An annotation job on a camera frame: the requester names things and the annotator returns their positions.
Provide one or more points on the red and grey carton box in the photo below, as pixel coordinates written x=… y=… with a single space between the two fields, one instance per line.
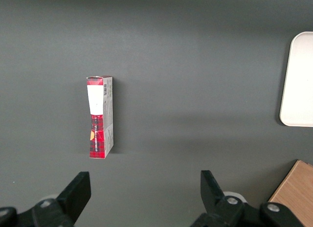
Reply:
x=97 y=129

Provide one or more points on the beige plastic tray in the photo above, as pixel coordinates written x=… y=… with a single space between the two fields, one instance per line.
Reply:
x=299 y=85

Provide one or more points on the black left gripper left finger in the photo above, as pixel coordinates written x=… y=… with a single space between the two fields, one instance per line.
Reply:
x=73 y=197

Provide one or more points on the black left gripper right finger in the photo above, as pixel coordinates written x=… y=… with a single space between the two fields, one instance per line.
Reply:
x=212 y=197

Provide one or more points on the wooden drawer cabinet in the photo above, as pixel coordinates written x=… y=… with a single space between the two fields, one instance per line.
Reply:
x=296 y=195

